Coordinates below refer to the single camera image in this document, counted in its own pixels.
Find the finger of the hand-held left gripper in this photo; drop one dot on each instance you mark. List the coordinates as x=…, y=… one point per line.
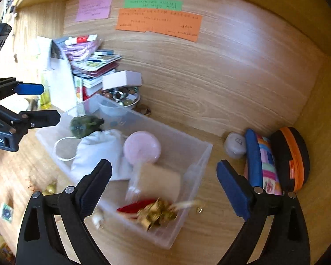
x=30, y=89
x=44, y=118

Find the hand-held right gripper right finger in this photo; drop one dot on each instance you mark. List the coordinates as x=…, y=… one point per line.
x=234, y=190

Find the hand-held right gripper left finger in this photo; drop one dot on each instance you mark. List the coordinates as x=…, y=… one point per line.
x=98, y=185

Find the dark green trinket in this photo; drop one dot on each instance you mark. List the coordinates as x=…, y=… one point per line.
x=85, y=125

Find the clear plastic bin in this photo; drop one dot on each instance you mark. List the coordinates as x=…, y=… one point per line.
x=187, y=165

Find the red velvet pouch gold trim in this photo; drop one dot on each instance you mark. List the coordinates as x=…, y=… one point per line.
x=143, y=212

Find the pink round jar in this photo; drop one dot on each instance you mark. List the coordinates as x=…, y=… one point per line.
x=142, y=147

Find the wooden desktop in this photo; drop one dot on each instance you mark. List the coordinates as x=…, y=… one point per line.
x=209, y=249

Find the yellow liquid bottle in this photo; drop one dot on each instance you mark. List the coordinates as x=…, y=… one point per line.
x=46, y=96

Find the white paper bag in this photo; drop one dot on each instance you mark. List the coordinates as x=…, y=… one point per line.
x=62, y=82

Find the small white charm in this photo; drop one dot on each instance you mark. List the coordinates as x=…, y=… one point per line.
x=98, y=220

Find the blue zip pouch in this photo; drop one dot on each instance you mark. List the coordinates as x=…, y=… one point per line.
x=255, y=157

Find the white round earbud case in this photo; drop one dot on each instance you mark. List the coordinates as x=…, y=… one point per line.
x=235, y=145

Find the small gold bell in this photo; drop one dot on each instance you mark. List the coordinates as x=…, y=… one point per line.
x=50, y=189

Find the pink striped packet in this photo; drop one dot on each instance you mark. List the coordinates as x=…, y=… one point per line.
x=81, y=49

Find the black orange zip case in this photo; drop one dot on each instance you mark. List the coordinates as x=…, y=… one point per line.
x=292, y=154

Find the stack of booklets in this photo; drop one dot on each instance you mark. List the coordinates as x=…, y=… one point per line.
x=96, y=69

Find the small green chip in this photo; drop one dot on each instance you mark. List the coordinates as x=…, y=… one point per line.
x=6, y=212

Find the glass bowl of beads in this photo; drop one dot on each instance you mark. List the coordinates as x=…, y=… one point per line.
x=124, y=95

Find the white small box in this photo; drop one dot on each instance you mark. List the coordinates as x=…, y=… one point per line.
x=121, y=78

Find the pink sticky note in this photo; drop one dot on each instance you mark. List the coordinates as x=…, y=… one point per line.
x=95, y=7

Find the orange sticky note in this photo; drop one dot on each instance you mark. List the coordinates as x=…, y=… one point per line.
x=160, y=24

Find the green sticky note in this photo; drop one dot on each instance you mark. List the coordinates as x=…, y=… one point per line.
x=153, y=4

